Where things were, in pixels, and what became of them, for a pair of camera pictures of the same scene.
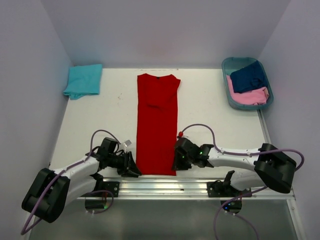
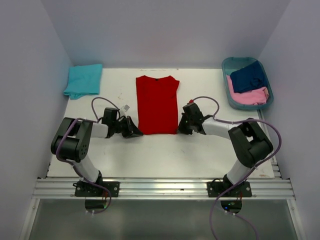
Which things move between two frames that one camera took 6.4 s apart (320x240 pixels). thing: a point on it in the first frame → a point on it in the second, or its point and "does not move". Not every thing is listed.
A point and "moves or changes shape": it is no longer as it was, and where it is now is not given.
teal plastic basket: (230, 64) does not move
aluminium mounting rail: (151, 188) does not move
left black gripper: (128, 164) → (131, 130)
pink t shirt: (258, 96) does not move
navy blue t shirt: (249, 78) does not move
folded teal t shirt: (83, 80) does not move
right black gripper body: (183, 162) → (185, 126)
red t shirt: (156, 124) moves or changes shape
